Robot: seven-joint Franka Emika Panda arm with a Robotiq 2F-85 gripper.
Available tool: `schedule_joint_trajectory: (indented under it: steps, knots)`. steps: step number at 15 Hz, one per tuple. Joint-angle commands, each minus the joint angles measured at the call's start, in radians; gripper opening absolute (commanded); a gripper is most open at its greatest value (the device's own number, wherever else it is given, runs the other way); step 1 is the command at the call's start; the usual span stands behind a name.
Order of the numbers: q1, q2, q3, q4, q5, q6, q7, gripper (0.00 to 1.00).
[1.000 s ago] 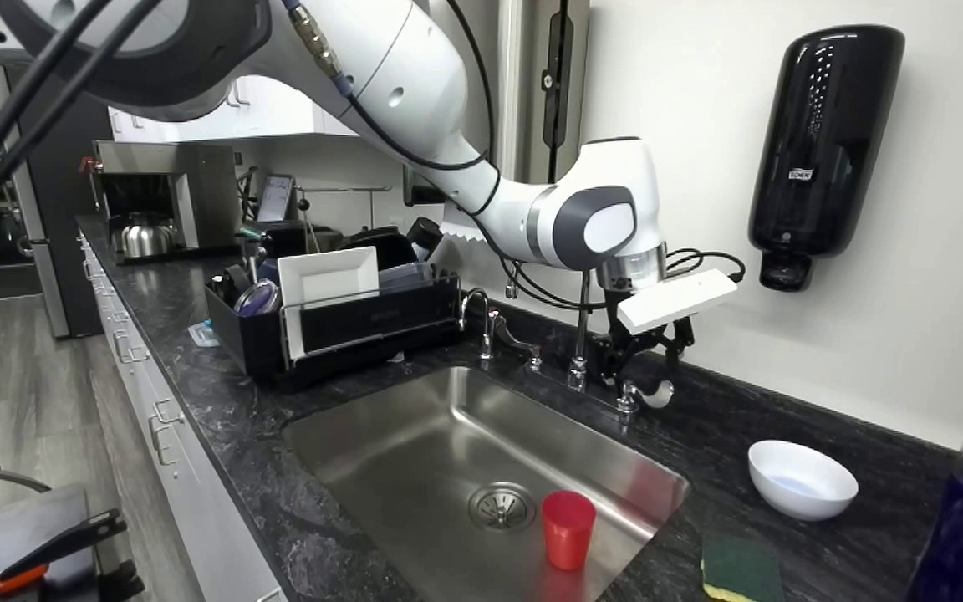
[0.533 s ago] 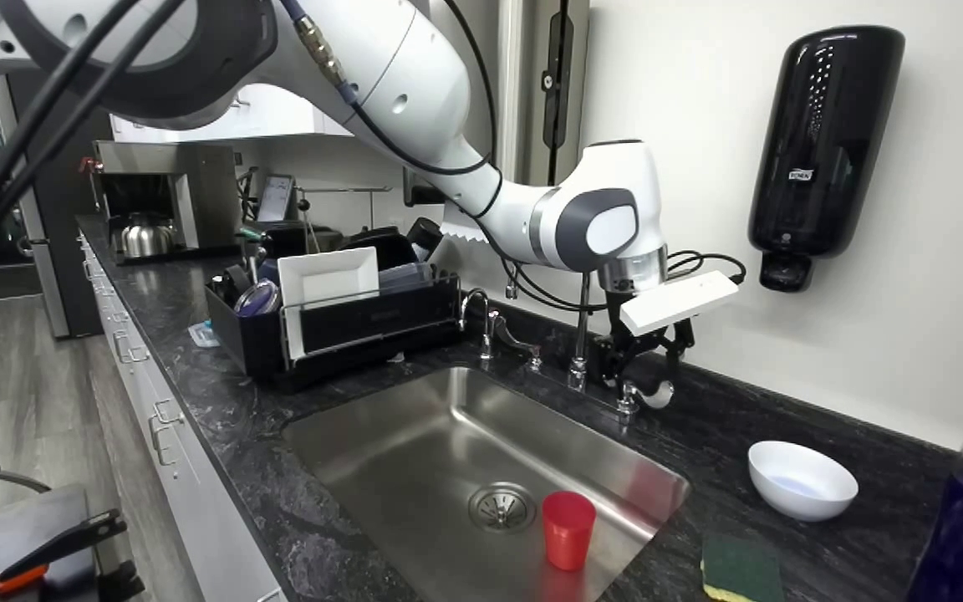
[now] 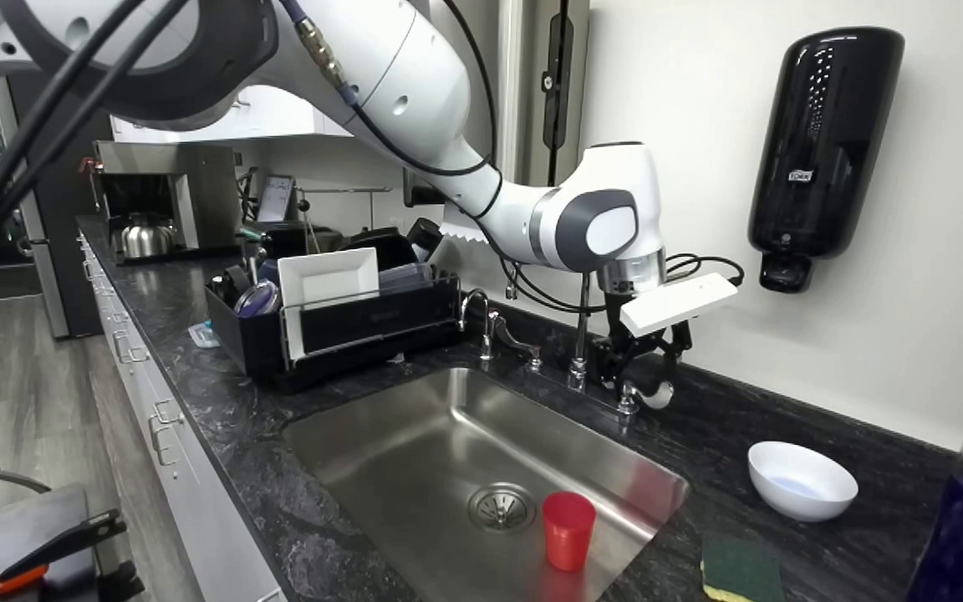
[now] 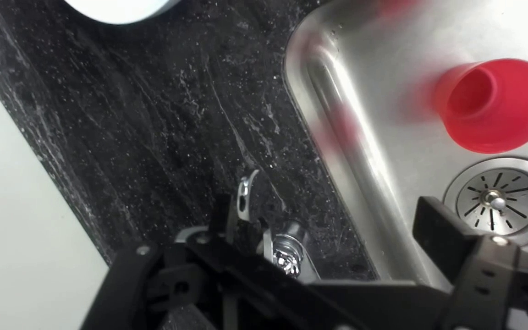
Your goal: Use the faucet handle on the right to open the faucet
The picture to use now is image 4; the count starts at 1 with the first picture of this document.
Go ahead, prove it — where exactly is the small chrome faucet handle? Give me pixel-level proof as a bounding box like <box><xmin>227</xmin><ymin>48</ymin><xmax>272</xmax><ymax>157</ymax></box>
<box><xmin>232</xmin><ymin>169</ymin><xmax>322</xmax><ymax>285</ymax></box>

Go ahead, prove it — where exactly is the red plastic cup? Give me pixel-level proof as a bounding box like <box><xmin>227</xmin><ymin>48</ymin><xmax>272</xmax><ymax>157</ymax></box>
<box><xmin>430</xmin><ymin>58</ymin><xmax>528</xmax><ymax>157</ymax></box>

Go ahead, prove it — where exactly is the steel sink drain strainer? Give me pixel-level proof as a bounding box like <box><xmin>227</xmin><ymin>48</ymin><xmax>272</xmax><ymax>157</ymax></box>
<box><xmin>441</xmin><ymin>155</ymin><xmax>528</xmax><ymax>248</ymax></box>

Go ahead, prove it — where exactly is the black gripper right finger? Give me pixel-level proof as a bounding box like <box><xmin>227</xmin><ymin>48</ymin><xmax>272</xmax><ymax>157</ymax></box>
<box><xmin>412</xmin><ymin>195</ymin><xmax>522</xmax><ymax>330</ymax></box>

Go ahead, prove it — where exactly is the white ceramic bowl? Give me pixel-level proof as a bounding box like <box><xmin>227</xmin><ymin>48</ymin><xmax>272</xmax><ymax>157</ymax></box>
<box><xmin>60</xmin><ymin>0</ymin><xmax>179</xmax><ymax>28</ymax></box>

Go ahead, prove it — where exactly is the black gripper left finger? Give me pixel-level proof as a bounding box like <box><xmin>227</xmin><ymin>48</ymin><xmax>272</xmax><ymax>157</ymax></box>
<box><xmin>82</xmin><ymin>193</ymin><xmax>260</xmax><ymax>330</ymax></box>

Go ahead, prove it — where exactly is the stainless steel sink basin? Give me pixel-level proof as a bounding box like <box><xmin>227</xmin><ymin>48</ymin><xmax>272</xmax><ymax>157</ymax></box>
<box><xmin>283</xmin><ymin>0</ymin><xmax>528</xmax><ymax>290</ymax></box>

